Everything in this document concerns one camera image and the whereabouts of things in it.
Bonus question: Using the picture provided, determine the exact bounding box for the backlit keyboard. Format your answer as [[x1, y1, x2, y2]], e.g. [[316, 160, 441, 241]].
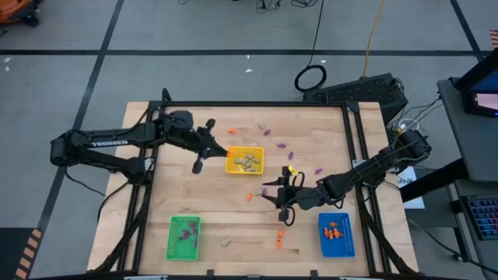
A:
[[461, 193, 498, 241]]

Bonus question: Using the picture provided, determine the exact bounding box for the black desk crossbar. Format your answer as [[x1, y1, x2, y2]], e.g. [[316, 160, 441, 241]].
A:
[[399, 157, 470, 203]]

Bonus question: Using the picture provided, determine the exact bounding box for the black coiled cable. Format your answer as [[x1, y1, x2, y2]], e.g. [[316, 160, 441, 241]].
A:
[[293, 0, 328, 93]]

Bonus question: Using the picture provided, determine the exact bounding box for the green plastic basket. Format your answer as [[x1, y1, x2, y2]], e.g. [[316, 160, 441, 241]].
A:
[[165, 215, 202, 261]]

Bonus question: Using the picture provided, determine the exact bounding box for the black cable bundle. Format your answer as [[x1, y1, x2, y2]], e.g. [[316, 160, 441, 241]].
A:
[[254, 0, 321, 15]]

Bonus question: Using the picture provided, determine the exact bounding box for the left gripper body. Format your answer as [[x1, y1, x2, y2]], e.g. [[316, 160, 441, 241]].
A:
[[190, 118, 219, 175]]

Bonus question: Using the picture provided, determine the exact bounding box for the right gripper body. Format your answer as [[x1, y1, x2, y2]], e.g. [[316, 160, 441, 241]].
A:
[[278, 166, 328, 222]]

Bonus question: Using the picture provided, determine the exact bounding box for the hazard striped floor mat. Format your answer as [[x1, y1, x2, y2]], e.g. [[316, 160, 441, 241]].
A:
[[0, 227, 44, 280]]

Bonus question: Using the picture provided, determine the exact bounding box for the grey keyboard shelf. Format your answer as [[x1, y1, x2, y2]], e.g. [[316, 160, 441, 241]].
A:
[[447, 178, 498, 280]]

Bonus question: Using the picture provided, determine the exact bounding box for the white cable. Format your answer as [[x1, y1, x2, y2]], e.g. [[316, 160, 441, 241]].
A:
[[396, 117, 420, 131]]

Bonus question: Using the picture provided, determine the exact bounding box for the black computer monitor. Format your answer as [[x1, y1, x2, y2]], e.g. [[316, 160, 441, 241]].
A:
[[454, 48, 498, 118]]

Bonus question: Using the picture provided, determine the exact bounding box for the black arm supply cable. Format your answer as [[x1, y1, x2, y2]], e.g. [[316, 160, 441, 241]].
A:
[[96, 179, 133, 225]]

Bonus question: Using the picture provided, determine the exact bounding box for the black floor cable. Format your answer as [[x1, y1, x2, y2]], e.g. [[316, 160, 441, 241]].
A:
[[407, 218, 498, 275]]

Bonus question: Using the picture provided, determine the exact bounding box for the black computer case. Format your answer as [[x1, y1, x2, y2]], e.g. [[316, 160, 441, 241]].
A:
[[302, 72, 409, 125]]

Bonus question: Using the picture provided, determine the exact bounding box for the white paper sheet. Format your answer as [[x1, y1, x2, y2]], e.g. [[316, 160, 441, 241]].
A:
[[395, 165, 426, 211]]

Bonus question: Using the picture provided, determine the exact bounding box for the yellow extension cable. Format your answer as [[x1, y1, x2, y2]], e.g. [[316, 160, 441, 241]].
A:
[[361, 0, 387, 79]]

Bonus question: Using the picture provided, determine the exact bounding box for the grey side desk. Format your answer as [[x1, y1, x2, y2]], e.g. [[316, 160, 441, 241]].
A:
[[437, 76, 498, 184]]

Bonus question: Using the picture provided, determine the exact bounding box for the orange wheeled machine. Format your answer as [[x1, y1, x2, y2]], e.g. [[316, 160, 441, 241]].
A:
[[0, 0, 42, 27]]

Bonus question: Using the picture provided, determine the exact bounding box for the blue plastic basket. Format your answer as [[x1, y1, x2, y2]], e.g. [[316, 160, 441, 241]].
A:
[[317, 212, 356, 258]]

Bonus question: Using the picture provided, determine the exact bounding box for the yellow plastic basket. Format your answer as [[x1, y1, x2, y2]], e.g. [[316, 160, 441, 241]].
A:
[[224, 145, 265, 175]]

